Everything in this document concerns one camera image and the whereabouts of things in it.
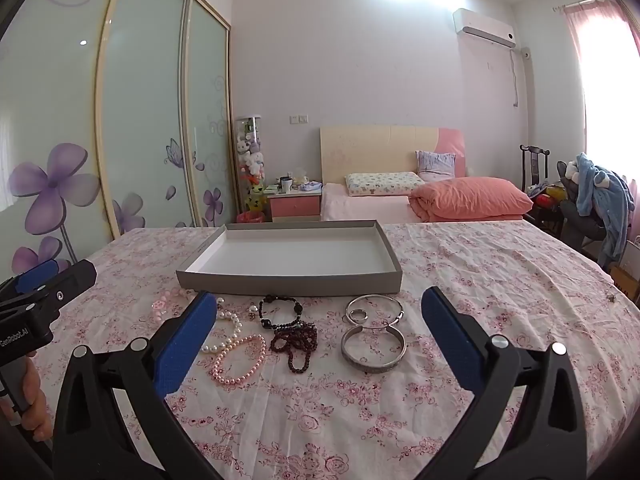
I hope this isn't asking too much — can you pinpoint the wide silver cuff bangle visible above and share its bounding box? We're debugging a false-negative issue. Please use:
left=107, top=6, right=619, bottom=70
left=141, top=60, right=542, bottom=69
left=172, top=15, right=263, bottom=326
left=341, top=325, right=406, bottom=374

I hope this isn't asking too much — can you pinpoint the pink pearl bracelet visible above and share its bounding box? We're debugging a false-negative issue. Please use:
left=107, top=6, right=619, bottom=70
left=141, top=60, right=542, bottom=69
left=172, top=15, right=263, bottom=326
left=210, top=334, right=267, bottom=387

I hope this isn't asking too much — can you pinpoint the pink nightstand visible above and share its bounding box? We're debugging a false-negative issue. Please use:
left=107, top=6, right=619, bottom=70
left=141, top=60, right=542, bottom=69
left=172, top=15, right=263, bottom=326
left=267, top=182, right=323, bottom=222

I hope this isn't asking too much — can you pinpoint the thin silver bangle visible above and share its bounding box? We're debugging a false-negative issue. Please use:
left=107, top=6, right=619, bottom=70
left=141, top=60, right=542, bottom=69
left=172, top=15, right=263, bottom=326
left=344, top=295, right=405, bottom=331

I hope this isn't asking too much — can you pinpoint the dark red bead bracelet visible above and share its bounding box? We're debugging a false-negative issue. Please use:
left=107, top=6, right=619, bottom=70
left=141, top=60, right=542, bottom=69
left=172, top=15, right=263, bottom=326
left=270, top=324, right=319, bottom=374

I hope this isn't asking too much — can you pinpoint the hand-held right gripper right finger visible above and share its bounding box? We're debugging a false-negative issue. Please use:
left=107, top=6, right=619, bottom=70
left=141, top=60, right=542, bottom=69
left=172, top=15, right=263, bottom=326
left=420, top=286, right=588, bottom=480

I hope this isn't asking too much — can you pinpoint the colourful toy pile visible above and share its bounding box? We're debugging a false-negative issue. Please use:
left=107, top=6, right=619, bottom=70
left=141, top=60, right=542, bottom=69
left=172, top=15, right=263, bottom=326
left=531, top=185, right=566, bottom=210

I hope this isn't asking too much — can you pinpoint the pink floral bedsheet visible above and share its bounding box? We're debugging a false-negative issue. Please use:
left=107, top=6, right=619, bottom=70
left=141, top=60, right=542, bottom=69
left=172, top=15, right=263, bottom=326
left=30, top=221, right=640, bottom=480

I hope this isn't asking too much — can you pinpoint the pink flower bead bracelet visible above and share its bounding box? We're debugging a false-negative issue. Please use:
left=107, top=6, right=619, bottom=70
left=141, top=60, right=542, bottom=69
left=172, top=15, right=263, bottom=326
left=149, top=287, right=197, bottom=322

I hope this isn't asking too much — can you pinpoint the blue plush robe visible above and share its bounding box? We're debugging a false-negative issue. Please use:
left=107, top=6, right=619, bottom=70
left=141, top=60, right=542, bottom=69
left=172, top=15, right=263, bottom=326
left=575, top=152, right=632, bottom=266

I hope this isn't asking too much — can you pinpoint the plush toy display tube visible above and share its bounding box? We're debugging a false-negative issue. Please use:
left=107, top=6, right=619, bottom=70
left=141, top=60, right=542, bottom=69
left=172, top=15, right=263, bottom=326
left=234, top=116, right=268, bottom=216

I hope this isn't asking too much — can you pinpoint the cardboard box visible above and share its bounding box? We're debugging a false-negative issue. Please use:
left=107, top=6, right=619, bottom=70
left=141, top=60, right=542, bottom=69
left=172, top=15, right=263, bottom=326
left=610, top=265, right=640, bottom=302

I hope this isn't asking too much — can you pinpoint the purple pillow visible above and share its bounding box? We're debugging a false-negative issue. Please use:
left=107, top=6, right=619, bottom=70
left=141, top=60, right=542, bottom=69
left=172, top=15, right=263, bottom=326
left=416, top=150, right=457, bottom=179

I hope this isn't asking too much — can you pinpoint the grey cardboard box tray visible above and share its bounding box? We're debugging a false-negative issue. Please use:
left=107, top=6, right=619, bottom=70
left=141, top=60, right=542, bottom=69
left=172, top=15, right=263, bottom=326
left=175, top=219, right=402, bottom=297

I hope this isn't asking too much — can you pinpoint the dark wooden chair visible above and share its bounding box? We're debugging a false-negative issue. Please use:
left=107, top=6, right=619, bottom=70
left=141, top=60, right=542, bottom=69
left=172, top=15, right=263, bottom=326
left=519, top=144, right=551, bottom=196

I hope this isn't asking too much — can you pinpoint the floral pillow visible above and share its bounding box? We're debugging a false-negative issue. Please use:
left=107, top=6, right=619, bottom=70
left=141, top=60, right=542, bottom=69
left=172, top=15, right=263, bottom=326
left=345, top=172, right=425, bottom=197

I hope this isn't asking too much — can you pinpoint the black office chair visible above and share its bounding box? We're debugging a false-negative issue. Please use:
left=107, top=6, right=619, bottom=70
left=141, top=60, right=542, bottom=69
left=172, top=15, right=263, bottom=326
left=556, top=160, right=626, bottom=263

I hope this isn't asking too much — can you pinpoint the person's left hand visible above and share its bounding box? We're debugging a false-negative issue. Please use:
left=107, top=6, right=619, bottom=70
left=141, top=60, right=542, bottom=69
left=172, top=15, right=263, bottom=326
left=0, top=355, right=54, bottom=444

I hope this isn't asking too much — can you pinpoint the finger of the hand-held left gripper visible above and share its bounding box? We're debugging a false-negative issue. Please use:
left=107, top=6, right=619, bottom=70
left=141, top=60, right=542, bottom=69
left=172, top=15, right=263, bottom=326
left=0, top=259, right=58, bottom=306
left=30, top=259, right=97, bottom=313

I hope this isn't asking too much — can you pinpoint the floral sliding door wardrobe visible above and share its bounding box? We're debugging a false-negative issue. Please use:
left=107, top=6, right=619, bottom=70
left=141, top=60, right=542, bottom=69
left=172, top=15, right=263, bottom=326
left=0, top=0, right=238, bottom=281

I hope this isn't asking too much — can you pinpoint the black bead bracelet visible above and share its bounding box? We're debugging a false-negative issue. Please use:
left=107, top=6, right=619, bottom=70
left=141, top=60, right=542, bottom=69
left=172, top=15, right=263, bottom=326
left=257, top=294, right=304, bottom=332

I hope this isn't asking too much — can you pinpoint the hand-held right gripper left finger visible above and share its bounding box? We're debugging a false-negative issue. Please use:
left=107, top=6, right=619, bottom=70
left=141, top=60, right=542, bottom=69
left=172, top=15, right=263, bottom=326
left=52, top=291, right=219, bottom=480

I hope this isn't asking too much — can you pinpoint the salmon duvet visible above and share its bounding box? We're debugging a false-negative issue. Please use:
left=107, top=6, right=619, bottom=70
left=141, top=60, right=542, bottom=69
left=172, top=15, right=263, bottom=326
left=409, top=176, right=534, bottom=222

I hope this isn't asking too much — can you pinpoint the white air conditioner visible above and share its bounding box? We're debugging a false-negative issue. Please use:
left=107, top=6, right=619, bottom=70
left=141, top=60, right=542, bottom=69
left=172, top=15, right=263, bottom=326
left=453, top=8, right=517, bottom=50

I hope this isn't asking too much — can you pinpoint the white pearl bracelet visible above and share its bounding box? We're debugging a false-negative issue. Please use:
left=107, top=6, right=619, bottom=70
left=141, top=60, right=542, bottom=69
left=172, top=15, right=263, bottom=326
left=200, top=296, right=244, bottom=356

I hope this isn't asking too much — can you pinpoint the pink bed with headboard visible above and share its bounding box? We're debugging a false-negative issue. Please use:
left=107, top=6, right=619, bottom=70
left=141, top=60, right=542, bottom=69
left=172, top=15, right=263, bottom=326
left=320, top=126, right=536, bottom=223

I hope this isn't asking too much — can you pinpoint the pink curtain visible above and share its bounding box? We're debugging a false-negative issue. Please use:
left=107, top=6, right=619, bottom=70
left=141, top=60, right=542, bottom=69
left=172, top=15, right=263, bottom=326
left=562, top=0, right=640, bottom=261

